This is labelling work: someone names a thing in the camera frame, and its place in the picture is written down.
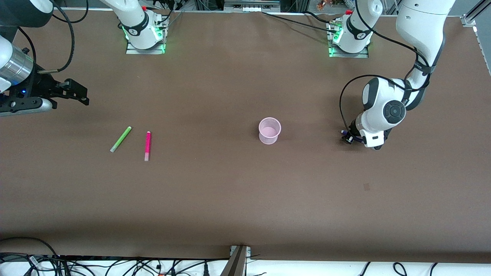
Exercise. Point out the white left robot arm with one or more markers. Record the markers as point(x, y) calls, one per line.
point(422, 23)

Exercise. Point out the pink highlighter pen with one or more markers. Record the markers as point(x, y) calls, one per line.
point(147, 143)

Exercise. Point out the pink pen holder cup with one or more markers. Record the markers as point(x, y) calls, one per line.
point(269, 132)

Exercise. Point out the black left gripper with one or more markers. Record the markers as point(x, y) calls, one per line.
point(354, 129)

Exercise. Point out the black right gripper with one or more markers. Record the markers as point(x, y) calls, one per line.
point(41, 85)

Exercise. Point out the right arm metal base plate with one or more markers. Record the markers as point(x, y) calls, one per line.
point(135, 51)

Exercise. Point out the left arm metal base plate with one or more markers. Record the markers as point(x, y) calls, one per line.
point(347, 55)

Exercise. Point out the green highlighter pen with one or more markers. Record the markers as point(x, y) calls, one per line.
point(121, 139)

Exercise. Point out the purple marker pen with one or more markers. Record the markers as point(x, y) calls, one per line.
point(359, 140)

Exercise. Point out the aluminium corner bracket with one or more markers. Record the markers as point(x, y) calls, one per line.
point(468, 21)

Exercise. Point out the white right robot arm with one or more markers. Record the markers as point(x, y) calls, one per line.
point(139, 21)

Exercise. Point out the aluminium strut with bracket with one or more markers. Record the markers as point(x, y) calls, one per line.
point(236, 262)

